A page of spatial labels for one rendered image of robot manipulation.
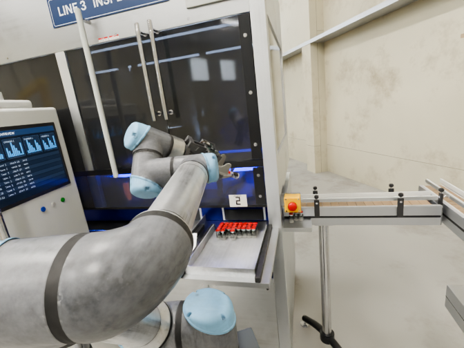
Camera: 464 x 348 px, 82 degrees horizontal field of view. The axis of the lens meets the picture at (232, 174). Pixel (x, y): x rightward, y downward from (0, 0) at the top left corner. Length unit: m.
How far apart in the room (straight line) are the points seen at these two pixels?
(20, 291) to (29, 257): 0.03
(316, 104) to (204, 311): 4.84
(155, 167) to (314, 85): 4.74
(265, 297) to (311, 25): 4.64
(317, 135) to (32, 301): 5.16
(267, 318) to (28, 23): 1.89
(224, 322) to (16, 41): 1.61
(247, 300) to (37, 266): 1.30
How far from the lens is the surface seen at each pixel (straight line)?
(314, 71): 5.28
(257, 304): 1.55
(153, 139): 0.72
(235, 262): 1.06
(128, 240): 0.32
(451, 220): 1.46
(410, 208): 1.43
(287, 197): 1.22
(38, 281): 0.33
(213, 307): 0.68
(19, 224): 1.38
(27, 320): 0.34
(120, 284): 0.30
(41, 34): 1.70
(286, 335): 1.66
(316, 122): 5.29
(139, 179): 0.67
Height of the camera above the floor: 1.46
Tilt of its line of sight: 14 degrees down
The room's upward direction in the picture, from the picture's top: 7 degrees counter-clockwise
